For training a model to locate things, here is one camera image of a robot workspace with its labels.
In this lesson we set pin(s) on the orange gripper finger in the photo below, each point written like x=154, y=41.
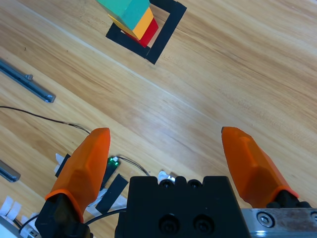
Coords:
x=84, y=173
x=252, y=168

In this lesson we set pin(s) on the red wooden cube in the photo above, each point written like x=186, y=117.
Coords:
x=149, y=32

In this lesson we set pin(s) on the yellow wooden cube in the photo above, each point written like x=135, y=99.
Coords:
x=144, y=23

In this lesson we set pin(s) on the green wooden cube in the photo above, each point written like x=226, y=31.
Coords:
x=128, y=10

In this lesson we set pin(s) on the black tape strip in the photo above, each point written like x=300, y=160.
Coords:
x=112, y=194
x=64, y=164

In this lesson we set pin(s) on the white tape piece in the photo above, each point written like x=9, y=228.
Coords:
x=7, y=206
x=16, y=210
x=120, y=203
x=59, y=158

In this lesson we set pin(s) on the small board with green LED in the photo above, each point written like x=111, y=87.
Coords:
x=113, y=162

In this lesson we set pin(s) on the crumpled silver foil piece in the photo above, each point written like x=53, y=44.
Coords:
x=165, y=176

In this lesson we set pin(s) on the black tape square outline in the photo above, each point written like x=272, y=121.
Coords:
x=163, y=34

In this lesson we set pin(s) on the aluminium rail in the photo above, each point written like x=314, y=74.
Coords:
x=8, y=172
x=24, y=79

